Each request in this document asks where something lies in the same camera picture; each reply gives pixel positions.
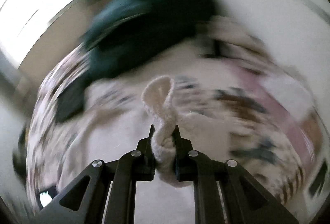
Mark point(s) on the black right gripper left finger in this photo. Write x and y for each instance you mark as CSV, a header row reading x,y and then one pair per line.
x,y
104,192

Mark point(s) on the pink striped cloth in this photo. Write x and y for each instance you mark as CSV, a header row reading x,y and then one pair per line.
x,y
305,136

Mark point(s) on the white folded cloth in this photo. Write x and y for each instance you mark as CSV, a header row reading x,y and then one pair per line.
x,y
290,94

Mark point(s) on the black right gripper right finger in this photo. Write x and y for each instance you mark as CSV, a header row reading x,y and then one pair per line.
x,y
224,192

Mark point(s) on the floral fleece blanket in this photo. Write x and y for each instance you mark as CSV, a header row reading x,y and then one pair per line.
x,y
240,106

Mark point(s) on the white knit sweater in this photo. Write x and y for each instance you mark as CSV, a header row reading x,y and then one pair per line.
x,y
157,100

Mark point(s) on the dark teal garment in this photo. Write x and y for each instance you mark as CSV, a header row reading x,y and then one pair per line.
x,y
125,35

